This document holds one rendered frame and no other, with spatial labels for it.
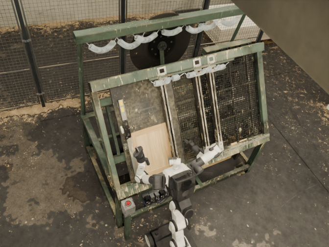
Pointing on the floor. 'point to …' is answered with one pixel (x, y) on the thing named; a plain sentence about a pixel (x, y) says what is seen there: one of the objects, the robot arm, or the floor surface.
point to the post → (127, 227)
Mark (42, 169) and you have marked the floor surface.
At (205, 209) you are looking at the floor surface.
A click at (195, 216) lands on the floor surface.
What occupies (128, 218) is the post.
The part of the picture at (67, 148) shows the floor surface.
